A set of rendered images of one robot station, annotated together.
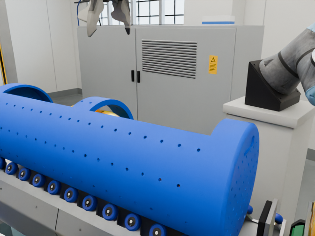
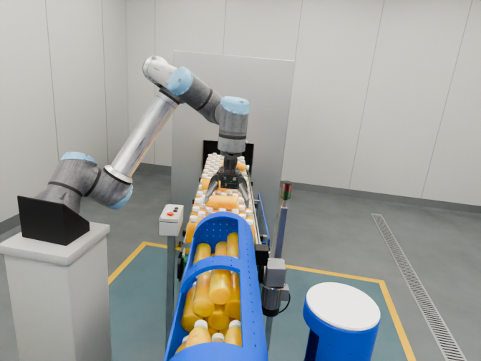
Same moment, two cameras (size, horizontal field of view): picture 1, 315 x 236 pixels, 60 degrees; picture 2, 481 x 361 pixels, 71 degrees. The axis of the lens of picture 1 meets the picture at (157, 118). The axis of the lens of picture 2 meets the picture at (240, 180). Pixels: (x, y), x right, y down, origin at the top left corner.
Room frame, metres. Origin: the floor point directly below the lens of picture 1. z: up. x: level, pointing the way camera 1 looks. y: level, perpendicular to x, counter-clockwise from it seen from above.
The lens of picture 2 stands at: (1.31, 1.05, 1.85)
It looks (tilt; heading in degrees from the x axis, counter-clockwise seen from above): 18 degrees down; 236
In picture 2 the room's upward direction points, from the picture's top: 5 degrees clockwise
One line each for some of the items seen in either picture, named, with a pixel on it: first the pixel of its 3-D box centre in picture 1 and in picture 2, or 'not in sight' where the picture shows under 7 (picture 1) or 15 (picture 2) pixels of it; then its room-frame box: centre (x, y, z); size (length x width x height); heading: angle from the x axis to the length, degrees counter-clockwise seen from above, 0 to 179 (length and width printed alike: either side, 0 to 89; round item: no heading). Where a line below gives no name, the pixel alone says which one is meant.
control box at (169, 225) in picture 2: not in sight; (172, 219); (0.64, -0.57, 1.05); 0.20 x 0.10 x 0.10; 58
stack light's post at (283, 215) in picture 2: not in sight; (274, 284); (0.00, -0.38, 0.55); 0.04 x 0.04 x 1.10; 58
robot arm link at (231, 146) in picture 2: not in sight; (232, 144); (0.73, 0.13, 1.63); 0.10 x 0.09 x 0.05; 148
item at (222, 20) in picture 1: (218, 20); not in sight; (2.44, -0.51, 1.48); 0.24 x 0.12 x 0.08; 55
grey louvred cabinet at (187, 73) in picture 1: (153, 93); not in sight; (3.00, 0.05, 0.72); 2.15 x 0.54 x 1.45; 47
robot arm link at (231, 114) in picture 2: not in sight; (233, 117); (0.73, 0.13, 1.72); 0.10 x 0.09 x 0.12; 85
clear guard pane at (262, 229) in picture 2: not in sight; (260, 244); (-0.06, -0.64, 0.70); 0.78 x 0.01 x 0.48; 58
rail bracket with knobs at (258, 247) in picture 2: not in sight; (260, 255); (0.31, -0.18, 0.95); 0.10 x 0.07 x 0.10; 148
